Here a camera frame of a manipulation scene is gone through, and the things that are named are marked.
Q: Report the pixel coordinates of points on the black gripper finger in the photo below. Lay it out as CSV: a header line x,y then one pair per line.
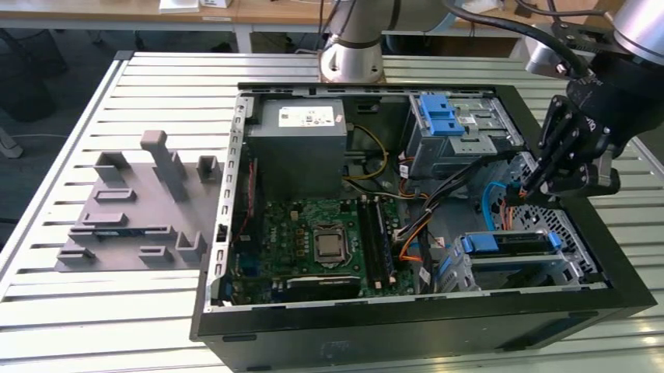
x,y
559,124
585,178

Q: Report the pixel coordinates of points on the hard disk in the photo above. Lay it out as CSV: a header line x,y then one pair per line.
x,y
485,242

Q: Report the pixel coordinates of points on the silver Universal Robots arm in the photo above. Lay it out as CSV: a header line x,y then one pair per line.
x,y
352,58

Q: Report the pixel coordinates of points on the metal disk bay cage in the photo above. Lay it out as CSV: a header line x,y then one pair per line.
x,y
518,262

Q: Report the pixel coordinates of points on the blue plastic latch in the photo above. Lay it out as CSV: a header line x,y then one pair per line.
x,y
440,116

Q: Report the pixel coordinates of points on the metal optical drive cage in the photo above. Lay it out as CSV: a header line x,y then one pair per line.
x,y
440,155

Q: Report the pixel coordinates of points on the installed RAM stick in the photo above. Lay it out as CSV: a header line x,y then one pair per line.
x,y
386,248

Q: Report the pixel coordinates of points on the grey power supply unit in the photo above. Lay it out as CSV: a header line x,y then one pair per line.
x,y
295,163

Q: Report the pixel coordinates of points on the silver CPU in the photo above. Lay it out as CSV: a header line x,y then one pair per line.
x,y
328,246

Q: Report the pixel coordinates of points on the black graphics card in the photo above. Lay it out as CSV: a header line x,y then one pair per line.
x,y
320,287

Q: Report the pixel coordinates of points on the green motherboard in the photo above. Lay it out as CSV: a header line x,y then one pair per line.
x,y
281,221

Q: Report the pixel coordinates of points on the black PC case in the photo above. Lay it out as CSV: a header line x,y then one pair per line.
x,y
363,342

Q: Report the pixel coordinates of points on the small white box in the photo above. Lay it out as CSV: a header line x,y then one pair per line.
x,y
215,3

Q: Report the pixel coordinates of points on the wooden desk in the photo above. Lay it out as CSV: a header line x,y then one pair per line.
x,y
155,17

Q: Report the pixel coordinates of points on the RAM stick on rack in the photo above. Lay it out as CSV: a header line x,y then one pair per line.
x,y
118,233

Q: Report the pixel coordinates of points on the grey parts rack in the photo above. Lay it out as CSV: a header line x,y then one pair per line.
x,y
129,256

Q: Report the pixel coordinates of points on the black office chair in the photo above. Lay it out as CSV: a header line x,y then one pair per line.
x,y
30,77

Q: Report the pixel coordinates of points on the white table leg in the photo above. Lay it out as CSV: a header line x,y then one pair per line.
x,y
9,149

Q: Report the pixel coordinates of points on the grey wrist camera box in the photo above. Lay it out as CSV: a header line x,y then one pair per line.
x,y
541,60

